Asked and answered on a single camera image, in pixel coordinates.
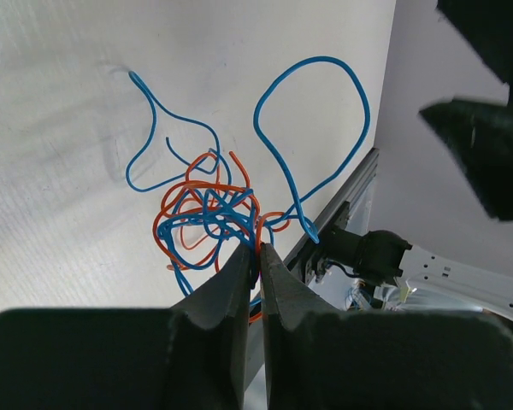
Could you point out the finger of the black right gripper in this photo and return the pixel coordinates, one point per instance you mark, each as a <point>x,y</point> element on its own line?
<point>479,136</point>
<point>488,27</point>

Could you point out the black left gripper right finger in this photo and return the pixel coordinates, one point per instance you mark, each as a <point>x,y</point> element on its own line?
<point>320,357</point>

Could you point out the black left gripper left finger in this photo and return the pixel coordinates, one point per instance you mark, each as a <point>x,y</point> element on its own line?
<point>188,356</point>

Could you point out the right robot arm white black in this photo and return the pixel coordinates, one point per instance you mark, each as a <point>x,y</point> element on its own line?
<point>431,232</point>

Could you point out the aluminium frame rail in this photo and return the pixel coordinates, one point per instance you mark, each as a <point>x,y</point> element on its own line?
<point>349,209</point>

